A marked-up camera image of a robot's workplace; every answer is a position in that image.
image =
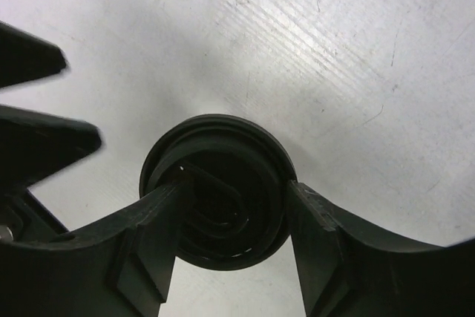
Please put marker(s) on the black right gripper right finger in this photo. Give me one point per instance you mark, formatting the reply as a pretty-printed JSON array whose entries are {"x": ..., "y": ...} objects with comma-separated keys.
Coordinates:
[{"x": 348, "y": 266}]

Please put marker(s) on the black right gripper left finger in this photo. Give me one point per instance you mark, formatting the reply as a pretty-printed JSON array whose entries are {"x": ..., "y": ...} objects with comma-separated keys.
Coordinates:
[{"x": 124, "y": 258}]

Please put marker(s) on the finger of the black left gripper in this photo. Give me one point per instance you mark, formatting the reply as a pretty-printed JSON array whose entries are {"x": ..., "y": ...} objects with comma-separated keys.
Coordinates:
[
  {"x": 26, "y": 58},
  {"x": 35, "y": 146}
]

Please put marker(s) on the black plastic cup lid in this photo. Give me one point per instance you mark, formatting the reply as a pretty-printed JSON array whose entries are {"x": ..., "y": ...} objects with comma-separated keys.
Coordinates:
[{"x": 239, "y": 173}]

